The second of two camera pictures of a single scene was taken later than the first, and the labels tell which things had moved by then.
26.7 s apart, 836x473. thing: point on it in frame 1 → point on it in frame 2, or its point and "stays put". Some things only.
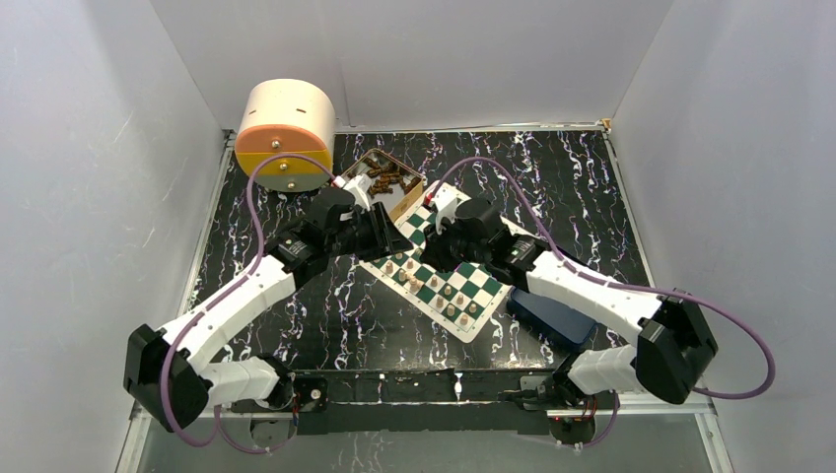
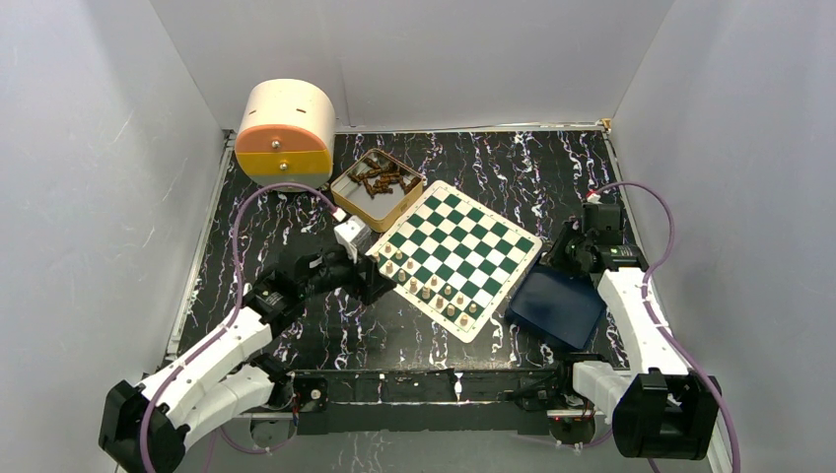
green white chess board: (460, 303) stays put
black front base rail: (445, 400) stays put
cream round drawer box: (286, 116) stays put
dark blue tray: (553, 318) stays put
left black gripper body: (361, 237) → (335, 273)
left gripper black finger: (393, 240) → (373, 283)
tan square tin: (391, 182) stays put
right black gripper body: (451, 248) → (566, 253)
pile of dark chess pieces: (385, 175) stays put
